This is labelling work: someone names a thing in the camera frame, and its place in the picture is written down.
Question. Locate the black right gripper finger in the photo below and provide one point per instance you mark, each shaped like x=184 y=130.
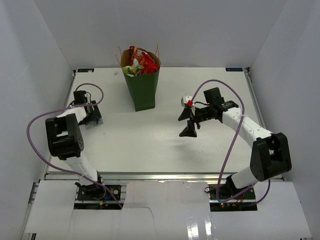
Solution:
x=186 y=114
x=189 y=130

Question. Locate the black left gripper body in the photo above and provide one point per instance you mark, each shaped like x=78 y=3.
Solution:
x=94 y=114

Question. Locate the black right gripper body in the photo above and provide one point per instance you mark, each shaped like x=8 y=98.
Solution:
x=203 y=114

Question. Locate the light blue snack packet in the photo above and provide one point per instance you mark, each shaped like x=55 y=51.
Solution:
x=93 y=123

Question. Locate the green snack packet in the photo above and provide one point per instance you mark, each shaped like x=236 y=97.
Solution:
x=137 y=66
x=129 y=71

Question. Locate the large red candy bag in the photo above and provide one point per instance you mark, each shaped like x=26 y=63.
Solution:
x=144 y=59

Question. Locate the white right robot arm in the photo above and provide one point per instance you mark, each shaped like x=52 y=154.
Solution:
x=270 y=154

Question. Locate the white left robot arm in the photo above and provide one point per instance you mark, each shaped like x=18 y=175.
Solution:
x=64 y=137

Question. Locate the brown and green paper bag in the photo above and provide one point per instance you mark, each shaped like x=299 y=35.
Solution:
x=142 y=88

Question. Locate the blue label right corner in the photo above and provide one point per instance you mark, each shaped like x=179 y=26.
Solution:
x=233 y=69

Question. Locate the blue label corner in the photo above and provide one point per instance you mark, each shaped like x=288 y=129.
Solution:
x=85 y=70
x=233 y=69

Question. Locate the blue label left corner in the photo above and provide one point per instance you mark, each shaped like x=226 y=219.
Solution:
x=85 y=70

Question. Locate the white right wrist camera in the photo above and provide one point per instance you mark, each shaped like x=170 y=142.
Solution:
x=186 y=102

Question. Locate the aluminium front rail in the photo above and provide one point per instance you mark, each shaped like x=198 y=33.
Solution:
x=139 y=176

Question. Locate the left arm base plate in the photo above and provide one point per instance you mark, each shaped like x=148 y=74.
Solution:
x=100 y=195

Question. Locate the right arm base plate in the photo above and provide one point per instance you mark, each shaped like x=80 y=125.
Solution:
x=228 y=203

